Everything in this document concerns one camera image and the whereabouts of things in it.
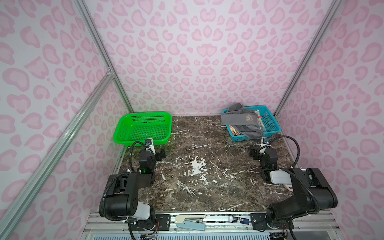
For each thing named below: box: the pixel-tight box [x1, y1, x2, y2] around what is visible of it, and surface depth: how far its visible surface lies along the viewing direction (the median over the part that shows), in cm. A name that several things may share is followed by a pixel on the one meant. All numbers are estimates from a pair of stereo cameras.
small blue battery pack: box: [232, 216, 250, 225], surface depth 74 cm
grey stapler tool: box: [174, 214, 206, 232], surface depth 73 cm
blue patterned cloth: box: [254, 110, 267, 132], surface depth 112 cm
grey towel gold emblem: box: [221, 103, 264, 139], surface depth 102 cm
